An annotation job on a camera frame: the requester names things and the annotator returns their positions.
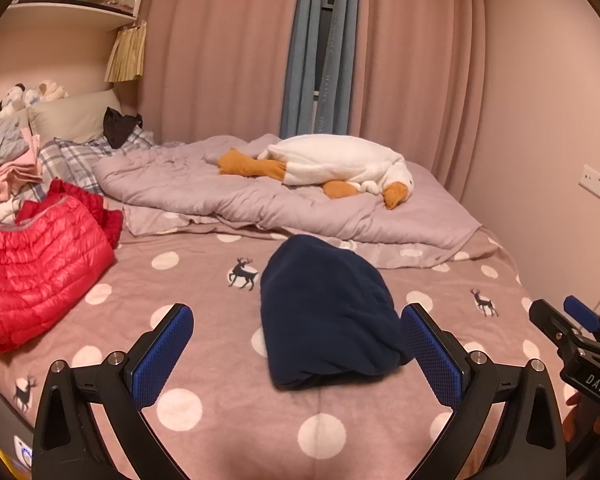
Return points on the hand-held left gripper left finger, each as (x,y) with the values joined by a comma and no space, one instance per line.
(162,355)

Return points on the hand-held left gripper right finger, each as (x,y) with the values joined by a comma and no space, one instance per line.
(430,355)

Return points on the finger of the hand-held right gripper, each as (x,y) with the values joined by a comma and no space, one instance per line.
(552,322)
(580,311)

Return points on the navy fleece jacket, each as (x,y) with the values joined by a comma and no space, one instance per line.
(325,310)

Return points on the pile of pink clothes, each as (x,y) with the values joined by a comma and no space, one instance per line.
(15,172)

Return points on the person's right hand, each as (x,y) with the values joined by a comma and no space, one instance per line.
(571,420)

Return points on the polka dot bed sheet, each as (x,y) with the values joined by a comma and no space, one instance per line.
(205,285)

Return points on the red down jacket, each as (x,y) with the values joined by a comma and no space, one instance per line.
(40,260)

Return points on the light purple quilt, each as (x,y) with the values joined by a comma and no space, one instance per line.
(280,205)

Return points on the plaid pillow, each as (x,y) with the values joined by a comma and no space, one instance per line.
(75,160)

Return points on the white goose plush toy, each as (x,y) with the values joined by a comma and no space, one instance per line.
(330,160)

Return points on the black cloth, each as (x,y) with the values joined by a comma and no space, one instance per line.
(120,127)

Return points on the beige pillow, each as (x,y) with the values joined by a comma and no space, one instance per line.
(75,115)

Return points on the grey garment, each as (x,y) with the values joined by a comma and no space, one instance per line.
(2,142)

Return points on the pink curtain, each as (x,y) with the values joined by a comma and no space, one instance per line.
(415,60)
(220,50)

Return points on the black and white plush toy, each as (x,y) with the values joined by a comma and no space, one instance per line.
(11,100)

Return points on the beige hanging fringe cloth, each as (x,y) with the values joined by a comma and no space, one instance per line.
(127,52)

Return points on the blue curtain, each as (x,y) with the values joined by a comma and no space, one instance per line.
(305,60)

